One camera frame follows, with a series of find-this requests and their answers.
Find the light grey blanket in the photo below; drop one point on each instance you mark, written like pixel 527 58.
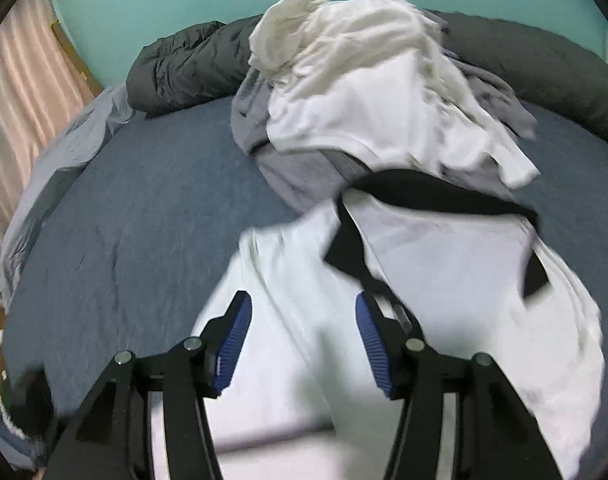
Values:
pixel 59 160

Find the dark grey duvet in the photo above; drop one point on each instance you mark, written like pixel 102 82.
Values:
pixel 184 65

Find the white t-shirt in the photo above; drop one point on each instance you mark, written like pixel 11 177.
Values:
pixel 384 110

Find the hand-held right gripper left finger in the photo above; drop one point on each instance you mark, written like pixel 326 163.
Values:
pixel 234 345

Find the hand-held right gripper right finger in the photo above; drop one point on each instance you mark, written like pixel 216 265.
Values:
pixel 374 350

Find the grey garment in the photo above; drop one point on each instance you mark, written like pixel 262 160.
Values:
pixel 294 175

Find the pink curtain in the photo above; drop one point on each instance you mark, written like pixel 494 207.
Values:
pixel 19 85

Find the bed with blue patterned sheet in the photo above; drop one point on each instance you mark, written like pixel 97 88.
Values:
pixel 134 235

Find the white polo shirt black collar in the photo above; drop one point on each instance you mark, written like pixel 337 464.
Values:
pixel 459 310

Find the cream white shirt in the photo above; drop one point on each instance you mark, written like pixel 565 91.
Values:
pixel 294 30

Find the wooden frame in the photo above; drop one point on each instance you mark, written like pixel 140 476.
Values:
pixel 79 65

